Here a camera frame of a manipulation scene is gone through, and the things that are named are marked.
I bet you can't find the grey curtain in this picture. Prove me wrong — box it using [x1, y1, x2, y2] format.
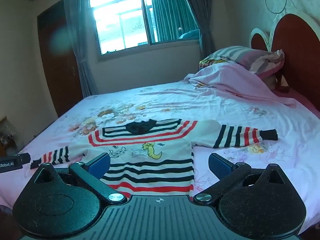
[62, 0, 99, 98]
[177, 0, 217, 58]

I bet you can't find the striped pink pillow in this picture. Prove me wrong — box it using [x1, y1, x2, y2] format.
[200, 45, 285, 80]

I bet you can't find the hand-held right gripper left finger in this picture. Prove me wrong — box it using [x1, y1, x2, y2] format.
[26, 152, 128, 204]

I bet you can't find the pink quilt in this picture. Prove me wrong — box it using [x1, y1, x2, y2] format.
[184, 62, 304, 108]

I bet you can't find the striped cartoon print sweater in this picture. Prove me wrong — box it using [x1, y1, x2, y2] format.
[30, 119, 278, 200]

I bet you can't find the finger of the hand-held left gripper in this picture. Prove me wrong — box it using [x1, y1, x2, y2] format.
[19, 152, 31, 165]

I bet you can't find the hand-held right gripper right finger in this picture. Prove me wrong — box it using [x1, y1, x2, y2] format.
[192, 152, 288, 204]

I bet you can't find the dark floor clutter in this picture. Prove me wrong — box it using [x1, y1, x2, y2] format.
[0, 116, 19, 155]

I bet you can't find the colourful printed cloth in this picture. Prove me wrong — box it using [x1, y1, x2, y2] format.
[199, 58, 225, 72]

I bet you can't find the brown wooden door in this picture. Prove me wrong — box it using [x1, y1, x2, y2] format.
[37, 0, 84, 118]

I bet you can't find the window with green frame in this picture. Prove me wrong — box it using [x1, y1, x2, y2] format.
[87, 0, 200, 57]

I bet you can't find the bed with floral sheet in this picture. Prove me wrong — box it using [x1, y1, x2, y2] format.
[0, 80, 320, 230]

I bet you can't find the red wooden headboard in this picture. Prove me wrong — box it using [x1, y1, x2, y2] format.
[250, 11, 320, 113]

